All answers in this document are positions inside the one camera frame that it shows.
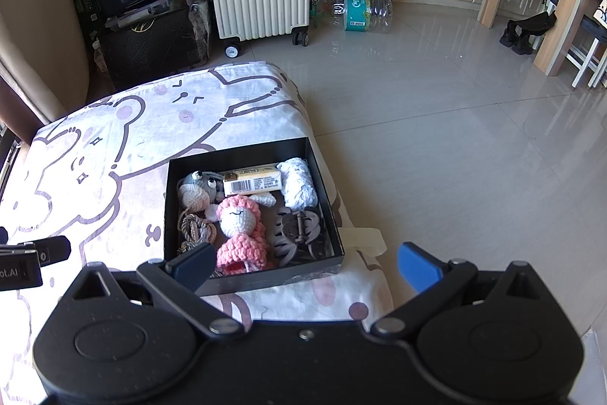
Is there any white fabric strap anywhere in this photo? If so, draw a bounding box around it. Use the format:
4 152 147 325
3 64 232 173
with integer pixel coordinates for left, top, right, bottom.
339 227 387 256

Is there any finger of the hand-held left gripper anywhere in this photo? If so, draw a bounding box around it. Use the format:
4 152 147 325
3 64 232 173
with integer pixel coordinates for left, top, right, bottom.
0 236 72 268

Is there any yellow white tissue pack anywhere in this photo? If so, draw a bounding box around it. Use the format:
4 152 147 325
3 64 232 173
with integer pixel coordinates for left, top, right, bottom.
223 165 284 196

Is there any white chair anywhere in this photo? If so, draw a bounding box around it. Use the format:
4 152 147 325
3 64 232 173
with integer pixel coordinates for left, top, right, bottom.
566 13 607 90

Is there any black cardboard box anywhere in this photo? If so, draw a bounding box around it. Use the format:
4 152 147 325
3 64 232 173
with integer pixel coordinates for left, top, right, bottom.
164 137 345 296

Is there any grey crochet mouse toy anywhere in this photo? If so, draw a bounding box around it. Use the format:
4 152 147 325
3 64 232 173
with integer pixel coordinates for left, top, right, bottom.
178 170 223 209

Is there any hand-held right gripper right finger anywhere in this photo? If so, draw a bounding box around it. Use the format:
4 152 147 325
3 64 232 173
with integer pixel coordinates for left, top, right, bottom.
370 243 553 336

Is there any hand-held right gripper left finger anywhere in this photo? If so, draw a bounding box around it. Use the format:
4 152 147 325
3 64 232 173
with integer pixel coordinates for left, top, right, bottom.
61 242 244 336

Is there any cartoon bear printed bedsheet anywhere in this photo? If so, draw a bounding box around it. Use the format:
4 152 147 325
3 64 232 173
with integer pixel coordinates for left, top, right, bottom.
0 60 394 387

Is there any grey braided rope bundle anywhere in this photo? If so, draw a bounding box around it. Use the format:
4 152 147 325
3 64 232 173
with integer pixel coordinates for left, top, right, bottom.
178 210 219 256

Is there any pink crochet doll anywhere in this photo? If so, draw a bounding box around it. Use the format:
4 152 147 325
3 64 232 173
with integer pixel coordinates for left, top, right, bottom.
204 191 276 275

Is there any white blue crochet pouch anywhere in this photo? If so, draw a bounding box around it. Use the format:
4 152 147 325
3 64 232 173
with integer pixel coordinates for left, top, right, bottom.
276 157 318 211

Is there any brown hair claw clip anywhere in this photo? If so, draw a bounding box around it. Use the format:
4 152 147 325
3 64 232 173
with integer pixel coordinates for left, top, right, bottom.
272 206 333 266

